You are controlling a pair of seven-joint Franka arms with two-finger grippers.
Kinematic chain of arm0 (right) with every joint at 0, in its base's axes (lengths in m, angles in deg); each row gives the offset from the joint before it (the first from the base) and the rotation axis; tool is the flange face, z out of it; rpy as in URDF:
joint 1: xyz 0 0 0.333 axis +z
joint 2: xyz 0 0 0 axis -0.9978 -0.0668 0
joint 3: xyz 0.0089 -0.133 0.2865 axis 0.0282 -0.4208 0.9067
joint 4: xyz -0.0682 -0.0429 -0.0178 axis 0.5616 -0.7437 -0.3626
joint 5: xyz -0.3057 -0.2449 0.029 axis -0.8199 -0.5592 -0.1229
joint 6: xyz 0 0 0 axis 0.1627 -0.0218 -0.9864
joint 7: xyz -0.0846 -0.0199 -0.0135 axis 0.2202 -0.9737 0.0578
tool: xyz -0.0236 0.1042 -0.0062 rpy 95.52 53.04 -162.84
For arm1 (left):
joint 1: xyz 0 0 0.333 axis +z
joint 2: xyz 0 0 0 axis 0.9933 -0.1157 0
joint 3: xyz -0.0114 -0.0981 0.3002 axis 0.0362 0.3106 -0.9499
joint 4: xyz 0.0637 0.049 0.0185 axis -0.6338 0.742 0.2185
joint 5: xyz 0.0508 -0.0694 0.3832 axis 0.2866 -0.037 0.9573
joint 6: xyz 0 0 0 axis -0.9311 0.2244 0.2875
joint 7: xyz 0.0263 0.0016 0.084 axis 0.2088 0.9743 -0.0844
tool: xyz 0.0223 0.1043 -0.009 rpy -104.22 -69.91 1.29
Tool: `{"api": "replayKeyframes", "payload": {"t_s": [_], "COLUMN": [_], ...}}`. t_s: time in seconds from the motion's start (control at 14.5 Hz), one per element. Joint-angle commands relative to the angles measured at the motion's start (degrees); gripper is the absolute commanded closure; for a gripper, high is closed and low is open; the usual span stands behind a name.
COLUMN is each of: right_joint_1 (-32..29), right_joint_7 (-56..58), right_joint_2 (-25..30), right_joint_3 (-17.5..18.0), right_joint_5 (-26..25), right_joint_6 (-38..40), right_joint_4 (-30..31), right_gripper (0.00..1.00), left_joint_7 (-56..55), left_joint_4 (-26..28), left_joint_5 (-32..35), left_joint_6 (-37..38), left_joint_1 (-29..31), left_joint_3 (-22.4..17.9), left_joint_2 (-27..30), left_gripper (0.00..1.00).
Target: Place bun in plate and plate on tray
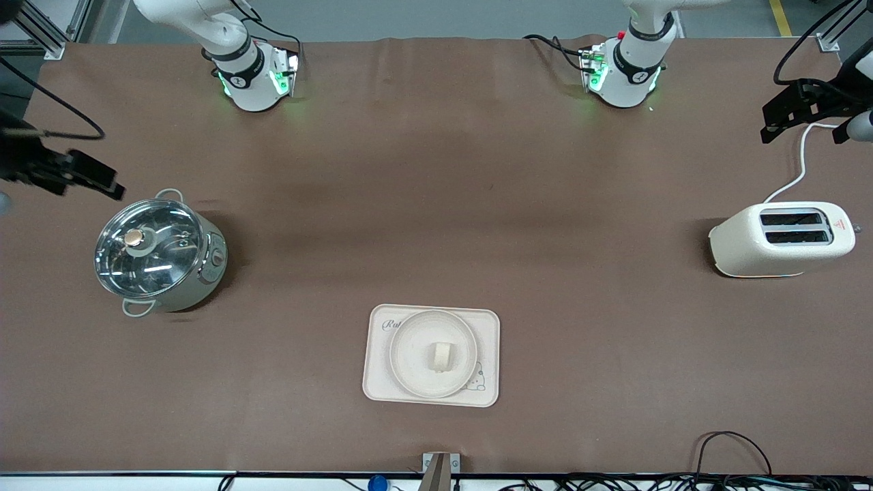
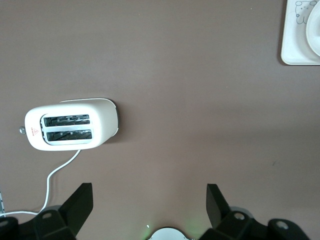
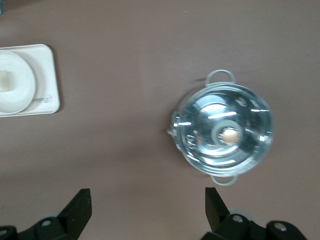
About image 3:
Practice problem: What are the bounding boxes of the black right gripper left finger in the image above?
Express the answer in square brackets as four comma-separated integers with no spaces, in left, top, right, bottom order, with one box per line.
[0,188,93,240]

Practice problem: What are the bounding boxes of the brown table mat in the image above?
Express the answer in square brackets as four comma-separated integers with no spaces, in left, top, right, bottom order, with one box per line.
[0,0,320,240]

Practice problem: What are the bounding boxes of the glass pot lid with knob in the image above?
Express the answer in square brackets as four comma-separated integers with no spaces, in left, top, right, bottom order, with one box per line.
[171,83,276,176]

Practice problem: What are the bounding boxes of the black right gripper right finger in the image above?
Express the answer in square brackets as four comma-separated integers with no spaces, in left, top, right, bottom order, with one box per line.
[204,186,307,240]

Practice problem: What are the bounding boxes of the round cream plate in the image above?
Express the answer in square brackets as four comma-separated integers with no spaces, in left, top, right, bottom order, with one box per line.
[0,50,36,115]

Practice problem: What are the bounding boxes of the steel electric cooking pot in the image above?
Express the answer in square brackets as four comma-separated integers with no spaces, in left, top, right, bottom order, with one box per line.
[165,69,276,187]

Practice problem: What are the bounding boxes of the cream rabbit print tray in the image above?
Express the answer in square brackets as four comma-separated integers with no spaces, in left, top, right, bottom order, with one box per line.
[0,43,61,118]

